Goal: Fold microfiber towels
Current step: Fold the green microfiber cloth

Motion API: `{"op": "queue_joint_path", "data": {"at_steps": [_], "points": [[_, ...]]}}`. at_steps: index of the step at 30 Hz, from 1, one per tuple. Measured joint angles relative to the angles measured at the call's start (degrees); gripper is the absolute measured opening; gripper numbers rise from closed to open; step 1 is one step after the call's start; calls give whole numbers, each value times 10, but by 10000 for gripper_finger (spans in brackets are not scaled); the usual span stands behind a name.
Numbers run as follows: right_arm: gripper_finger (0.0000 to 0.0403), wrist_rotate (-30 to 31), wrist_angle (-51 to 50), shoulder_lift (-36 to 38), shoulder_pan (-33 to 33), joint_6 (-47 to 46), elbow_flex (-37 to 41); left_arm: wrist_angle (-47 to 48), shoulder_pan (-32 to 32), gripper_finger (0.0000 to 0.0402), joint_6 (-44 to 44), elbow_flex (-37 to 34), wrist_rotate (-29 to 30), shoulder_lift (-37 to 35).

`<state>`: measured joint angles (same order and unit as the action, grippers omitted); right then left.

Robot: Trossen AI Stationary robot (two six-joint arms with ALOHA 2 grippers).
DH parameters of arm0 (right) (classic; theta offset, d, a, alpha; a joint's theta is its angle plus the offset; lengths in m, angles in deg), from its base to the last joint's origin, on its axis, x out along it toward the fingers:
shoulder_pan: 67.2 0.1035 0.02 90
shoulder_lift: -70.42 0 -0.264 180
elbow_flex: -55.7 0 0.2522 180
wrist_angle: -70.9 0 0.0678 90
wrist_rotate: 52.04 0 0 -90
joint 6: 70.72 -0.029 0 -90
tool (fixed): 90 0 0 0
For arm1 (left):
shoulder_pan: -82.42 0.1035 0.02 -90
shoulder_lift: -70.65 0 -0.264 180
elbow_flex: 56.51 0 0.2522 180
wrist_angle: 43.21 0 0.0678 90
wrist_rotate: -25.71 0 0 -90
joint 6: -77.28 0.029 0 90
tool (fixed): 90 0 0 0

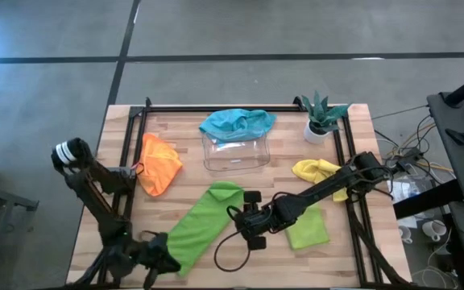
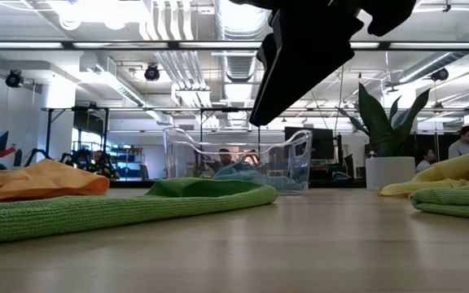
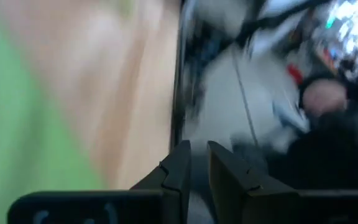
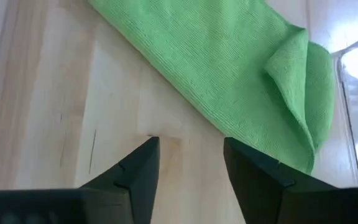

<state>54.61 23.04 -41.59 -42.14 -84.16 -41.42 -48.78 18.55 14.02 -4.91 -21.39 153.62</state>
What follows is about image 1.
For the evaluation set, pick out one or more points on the blue microfiber towel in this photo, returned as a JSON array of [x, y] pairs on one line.
[[236, 123]]

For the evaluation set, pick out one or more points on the black aluminium table frame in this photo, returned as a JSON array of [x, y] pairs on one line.
[[175, 108]]

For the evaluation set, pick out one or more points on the yellow microfiber towel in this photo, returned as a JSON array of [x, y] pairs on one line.
[[308, 171]]

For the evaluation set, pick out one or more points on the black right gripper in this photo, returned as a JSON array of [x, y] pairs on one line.
[[262, 219]]

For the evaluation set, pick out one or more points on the white paper sheet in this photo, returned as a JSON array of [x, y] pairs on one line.
[[407, 221]]

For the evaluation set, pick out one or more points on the white plastic bag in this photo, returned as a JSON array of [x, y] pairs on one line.
[[403, 191]]

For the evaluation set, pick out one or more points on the white mug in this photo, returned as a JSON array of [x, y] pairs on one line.
[[406, 234], [433, 229]]

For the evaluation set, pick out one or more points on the orange microfiber towel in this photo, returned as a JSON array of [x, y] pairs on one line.
[[159, 165]]

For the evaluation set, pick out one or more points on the bright green microfiber towel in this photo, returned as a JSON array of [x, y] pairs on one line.
[[200, 229]]

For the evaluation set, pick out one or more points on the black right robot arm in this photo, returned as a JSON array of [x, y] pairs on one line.
[[324, 187]]

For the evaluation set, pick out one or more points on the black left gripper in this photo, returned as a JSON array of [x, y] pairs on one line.
[[153, 258]]

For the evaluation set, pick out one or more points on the dark metal cart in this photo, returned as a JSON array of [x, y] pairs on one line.
[[2, 196]]

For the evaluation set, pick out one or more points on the clear plastic bin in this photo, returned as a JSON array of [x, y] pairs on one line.
[[236, 155]]

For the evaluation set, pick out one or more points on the green plant in white pot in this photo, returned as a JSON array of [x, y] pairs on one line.
[[320, 117]]

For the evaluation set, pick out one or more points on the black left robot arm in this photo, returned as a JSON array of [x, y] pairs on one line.
[[103, 217]]

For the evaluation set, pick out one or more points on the pale lime green microfiber towel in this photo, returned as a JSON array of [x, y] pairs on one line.
[[308, 231]]

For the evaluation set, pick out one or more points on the black power box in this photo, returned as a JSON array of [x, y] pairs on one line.
[[409, 155]]

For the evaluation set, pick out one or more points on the black side desk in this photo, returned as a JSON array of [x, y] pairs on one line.
[[463, 181]]

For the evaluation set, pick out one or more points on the black metal floor beam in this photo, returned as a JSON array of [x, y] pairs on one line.
[[425, 201]]

